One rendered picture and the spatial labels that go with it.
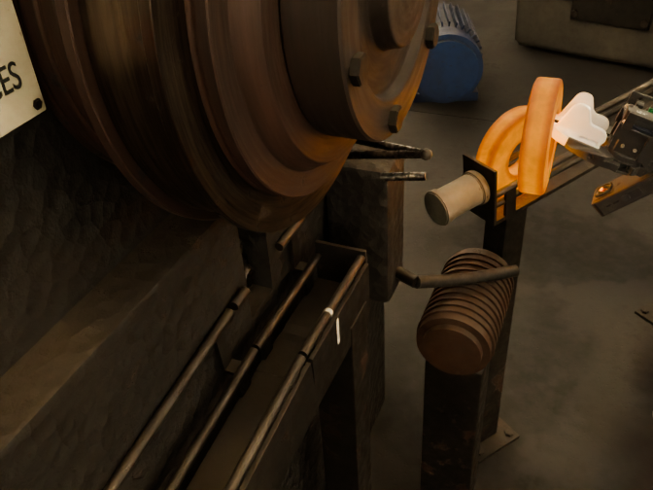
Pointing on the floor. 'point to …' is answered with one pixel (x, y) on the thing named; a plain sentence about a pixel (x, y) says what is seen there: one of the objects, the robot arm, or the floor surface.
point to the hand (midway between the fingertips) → (542, 123)
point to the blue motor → (452, 59)
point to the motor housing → (459, 368)
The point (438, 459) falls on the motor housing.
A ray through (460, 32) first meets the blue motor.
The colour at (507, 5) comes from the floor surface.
